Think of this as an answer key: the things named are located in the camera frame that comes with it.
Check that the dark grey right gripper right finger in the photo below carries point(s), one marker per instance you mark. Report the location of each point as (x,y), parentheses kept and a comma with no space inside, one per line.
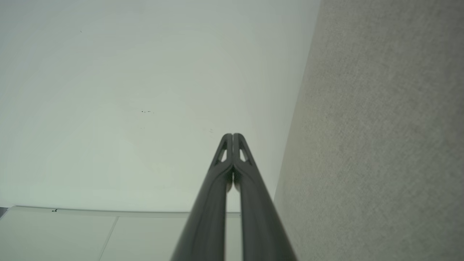
(259,217)

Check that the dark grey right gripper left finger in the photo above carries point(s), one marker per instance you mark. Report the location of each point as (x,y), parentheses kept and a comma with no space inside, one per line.
(208,217)

